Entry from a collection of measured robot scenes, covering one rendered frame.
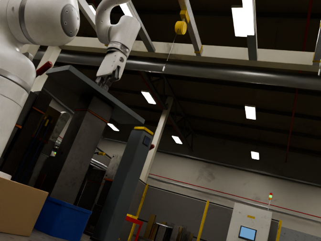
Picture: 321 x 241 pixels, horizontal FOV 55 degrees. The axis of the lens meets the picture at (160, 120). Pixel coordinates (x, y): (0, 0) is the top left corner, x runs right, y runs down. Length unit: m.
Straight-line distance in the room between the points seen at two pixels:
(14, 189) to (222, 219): 7.60
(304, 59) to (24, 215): 4.04
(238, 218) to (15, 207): 6.75
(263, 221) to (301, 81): 5.66
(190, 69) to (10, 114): 11.47
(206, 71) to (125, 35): 10.72
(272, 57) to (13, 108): 3.96
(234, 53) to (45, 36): 3.90
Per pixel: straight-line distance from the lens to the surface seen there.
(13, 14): 0.78
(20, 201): 0.69
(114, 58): 1.14
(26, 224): 0.73
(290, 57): 4.42
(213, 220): 8.15
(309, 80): 11.40
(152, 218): 5.74
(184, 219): 8.29
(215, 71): 11.77
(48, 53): 5.91
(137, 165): 1.22
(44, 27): 0.73
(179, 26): 3.77
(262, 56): 4.43
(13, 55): 0.72
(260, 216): 7.26
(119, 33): 1.20
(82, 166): 1.05
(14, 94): 0.70
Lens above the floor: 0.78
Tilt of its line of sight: 20 degrees up
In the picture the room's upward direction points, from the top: 19 degrees clockwise
